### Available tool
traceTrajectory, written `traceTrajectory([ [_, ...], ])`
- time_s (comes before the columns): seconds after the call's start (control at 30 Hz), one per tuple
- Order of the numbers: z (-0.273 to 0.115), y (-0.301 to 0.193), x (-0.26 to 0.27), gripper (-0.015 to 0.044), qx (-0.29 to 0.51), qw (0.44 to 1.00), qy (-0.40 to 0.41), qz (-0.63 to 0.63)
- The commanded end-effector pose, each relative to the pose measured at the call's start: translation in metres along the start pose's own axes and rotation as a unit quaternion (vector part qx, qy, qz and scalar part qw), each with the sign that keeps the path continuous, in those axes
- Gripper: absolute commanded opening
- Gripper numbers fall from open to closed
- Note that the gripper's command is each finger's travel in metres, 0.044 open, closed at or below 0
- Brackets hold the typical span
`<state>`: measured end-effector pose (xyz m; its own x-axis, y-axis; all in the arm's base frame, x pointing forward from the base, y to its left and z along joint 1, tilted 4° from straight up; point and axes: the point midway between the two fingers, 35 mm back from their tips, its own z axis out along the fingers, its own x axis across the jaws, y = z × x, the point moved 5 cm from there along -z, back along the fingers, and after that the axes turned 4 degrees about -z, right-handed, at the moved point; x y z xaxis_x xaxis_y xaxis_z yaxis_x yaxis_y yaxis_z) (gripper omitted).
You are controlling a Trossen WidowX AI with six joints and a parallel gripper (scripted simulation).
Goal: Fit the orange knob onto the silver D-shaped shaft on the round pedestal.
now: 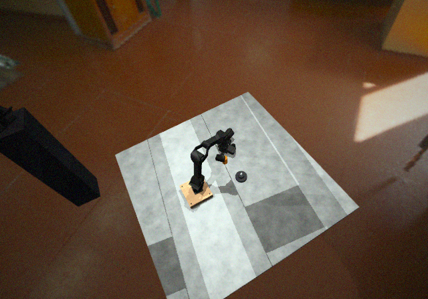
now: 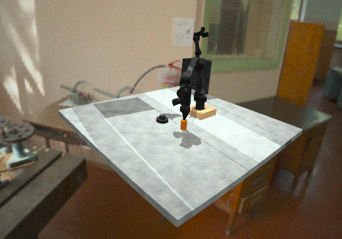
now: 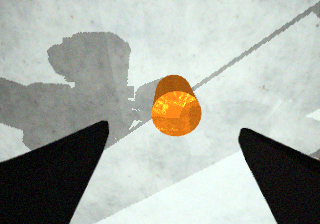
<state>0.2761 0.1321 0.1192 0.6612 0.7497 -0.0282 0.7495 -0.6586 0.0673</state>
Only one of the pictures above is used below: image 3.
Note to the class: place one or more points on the orange cylinder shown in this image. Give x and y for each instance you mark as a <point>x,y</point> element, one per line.
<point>176,110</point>

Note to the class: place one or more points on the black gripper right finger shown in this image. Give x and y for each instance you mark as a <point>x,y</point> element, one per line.
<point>288,179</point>

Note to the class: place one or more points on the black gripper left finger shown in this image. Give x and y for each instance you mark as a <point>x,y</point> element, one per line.
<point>45,185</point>

